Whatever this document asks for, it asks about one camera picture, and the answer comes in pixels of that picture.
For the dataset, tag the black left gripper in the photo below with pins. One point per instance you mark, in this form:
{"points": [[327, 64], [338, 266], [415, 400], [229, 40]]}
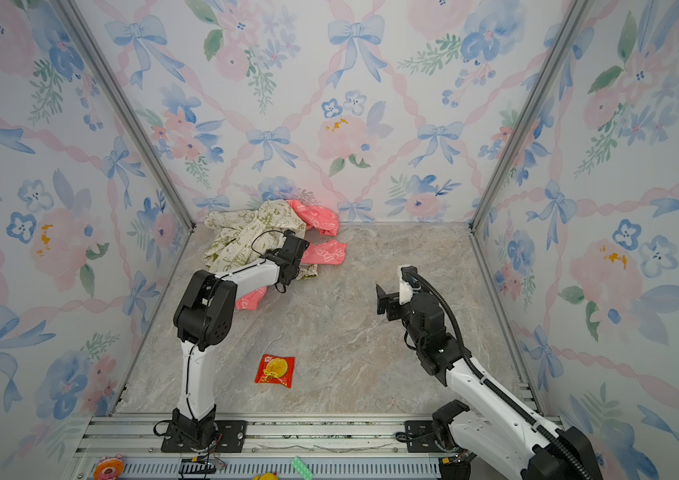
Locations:
{"points": [[271, 255]]}

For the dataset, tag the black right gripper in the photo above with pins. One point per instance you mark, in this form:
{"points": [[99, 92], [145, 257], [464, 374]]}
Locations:
{"points": [[392, 302]]}

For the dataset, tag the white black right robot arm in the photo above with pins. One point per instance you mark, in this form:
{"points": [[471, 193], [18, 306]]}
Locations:
{"points": [[485, 420]]}

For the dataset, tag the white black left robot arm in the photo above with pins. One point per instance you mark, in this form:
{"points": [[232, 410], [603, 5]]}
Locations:
{"points": [[204, 319]]}

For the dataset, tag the cream green patterned cloth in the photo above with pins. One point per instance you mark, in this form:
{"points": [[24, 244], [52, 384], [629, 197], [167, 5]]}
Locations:
{"points": [[242, 236]]}

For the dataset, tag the red yellow snack packet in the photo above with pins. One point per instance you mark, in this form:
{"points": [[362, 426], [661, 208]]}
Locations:
{"points": [[276, 370]]}

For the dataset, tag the green small block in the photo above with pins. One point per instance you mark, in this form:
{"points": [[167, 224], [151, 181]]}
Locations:
{"points": [[302, 469]]}

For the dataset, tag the yellow small toy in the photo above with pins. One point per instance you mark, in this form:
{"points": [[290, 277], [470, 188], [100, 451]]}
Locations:
{"points": [[267, 476]]}

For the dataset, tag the pink round toy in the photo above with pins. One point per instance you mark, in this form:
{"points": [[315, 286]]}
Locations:
{"points": [[109, 468]]}

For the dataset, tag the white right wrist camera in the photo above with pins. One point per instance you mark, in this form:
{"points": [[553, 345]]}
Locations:
{"points": [[407, 283]]}

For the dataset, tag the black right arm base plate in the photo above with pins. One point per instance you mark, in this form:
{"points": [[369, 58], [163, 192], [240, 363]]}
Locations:
{"points": [[420, 436]]}

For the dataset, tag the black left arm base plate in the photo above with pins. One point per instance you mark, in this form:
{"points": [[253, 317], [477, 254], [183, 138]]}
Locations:
{"points": [[226, 436]]}

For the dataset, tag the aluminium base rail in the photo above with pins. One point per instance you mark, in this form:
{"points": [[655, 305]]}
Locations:
{"points": [[333, 446]]}

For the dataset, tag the aluminium corner post left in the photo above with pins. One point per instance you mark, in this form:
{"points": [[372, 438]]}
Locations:
{"points": [[72, 18]]}

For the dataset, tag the aluminium corner post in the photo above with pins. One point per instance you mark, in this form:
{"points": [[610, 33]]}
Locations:
{"points": [[72, 18], [562, 42]]}

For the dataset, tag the aluminium corner post right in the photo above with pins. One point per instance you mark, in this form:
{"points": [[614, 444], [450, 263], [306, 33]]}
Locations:
{"points": [[562, 42]]}

